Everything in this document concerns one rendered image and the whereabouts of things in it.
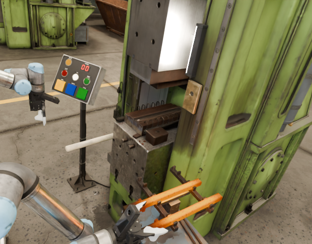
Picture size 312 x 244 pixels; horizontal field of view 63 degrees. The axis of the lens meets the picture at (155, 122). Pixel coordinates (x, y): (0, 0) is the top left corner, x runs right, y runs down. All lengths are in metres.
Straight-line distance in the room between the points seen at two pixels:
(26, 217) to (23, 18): 4.60
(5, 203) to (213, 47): 1.05
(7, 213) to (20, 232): 1.57
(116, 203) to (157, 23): 1.44
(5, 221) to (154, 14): 1.10
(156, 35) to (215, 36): 0.30
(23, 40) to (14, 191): 5.60
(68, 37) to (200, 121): 5.24
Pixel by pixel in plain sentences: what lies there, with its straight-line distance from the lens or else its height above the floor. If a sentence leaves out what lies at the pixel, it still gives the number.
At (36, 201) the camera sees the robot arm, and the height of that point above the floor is 1.15.
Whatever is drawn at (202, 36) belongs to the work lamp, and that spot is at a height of 1.59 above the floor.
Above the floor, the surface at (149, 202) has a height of 0.96.
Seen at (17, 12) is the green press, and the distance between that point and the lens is 6.20.
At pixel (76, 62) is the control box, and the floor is 1.18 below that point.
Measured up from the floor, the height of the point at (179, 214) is 0.96.
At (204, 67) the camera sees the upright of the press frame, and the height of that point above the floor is 1.45.
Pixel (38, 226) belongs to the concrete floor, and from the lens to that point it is 2.33.
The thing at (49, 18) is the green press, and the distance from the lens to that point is 6.19.
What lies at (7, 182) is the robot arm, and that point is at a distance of 0.79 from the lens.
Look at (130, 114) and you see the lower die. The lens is 1.73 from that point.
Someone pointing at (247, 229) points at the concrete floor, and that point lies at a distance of 2.61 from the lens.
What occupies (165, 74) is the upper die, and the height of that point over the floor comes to 1.32.
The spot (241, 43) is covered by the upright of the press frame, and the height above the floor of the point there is 1.61.
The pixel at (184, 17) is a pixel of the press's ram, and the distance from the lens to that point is 1.42.
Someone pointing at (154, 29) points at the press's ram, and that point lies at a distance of 1.41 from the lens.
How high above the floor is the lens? 1.82
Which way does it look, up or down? 30 degrees down
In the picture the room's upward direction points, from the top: 10 degrees clockwise
